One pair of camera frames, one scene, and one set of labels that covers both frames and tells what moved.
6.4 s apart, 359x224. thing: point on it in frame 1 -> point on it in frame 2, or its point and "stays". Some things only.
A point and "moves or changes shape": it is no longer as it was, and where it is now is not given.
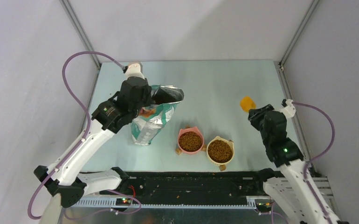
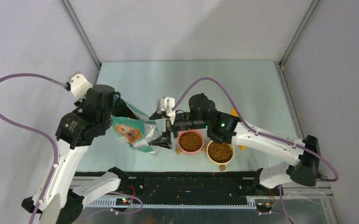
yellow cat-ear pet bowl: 220,151 stays
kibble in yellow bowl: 219,151 stays
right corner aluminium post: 310,10 stays
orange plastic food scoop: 247,103 -> 234,112
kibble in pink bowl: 190,141 stays
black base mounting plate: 201,187 stays
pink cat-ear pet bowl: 190,140 stays
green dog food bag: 152,119 moves or changes shape
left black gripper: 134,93 -> 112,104
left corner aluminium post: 79,26 stays
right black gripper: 254,115 -> 164,140
